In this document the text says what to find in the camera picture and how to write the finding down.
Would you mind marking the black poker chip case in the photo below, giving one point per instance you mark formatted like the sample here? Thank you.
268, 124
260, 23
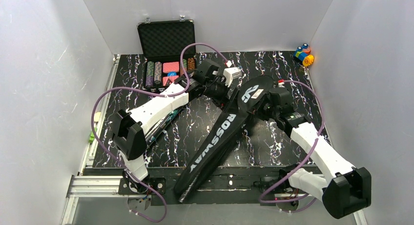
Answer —
162, 43

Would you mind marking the black racket bag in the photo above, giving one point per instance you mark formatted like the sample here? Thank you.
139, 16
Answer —
228, 125

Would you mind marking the black shuttlecock tube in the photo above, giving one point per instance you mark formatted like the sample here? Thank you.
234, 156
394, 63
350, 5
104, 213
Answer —
160, 126

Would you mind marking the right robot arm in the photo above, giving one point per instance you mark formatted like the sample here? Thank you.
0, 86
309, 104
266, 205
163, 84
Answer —
324, 174

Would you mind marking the beige block on rail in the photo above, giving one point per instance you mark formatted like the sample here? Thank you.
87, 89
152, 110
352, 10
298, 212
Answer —
96, 117

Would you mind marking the green clip on rail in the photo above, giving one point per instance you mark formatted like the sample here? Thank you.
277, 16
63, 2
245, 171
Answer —
91, 138

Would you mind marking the colourful toy blocks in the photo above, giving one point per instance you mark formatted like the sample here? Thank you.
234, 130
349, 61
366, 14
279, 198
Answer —
303, 55

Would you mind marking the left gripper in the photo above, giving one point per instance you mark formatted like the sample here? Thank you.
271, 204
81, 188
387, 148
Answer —
224, 96

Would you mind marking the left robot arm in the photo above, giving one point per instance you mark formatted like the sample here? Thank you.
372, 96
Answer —
132, 130

